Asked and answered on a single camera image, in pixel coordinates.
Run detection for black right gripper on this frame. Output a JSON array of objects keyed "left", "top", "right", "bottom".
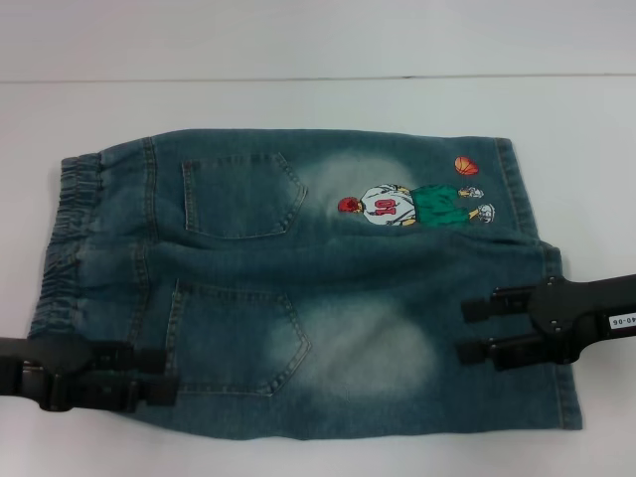
[{"left": 456, "top": 271, "right": 636, "bottom": 374}]

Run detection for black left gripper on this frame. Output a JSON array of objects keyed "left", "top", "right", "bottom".
[{"left": 0, "top": 333, "right": 178, "bottom": 413}]

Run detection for blue denim shorts with embroidery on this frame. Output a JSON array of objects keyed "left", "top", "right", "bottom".
[{"left": 23, "top": 127, "right": 582, "bottom": 446}]

